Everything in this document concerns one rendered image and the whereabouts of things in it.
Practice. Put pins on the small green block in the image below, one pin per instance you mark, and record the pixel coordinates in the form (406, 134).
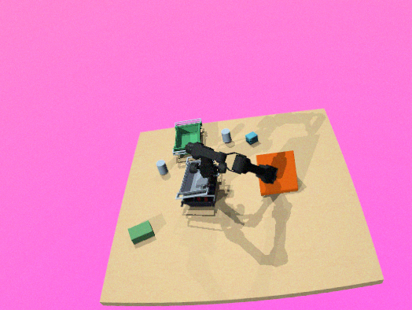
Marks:
(141, 232)

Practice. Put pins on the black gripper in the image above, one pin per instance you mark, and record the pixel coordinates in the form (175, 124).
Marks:
(194, 166)

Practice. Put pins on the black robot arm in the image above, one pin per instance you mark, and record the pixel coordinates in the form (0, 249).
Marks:
(242, 164)

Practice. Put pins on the small blue cube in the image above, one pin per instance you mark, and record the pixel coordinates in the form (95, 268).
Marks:
(251, 137)

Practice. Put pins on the grey cylinder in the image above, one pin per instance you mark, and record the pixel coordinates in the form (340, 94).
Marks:
(161, 167)
(226, 135)

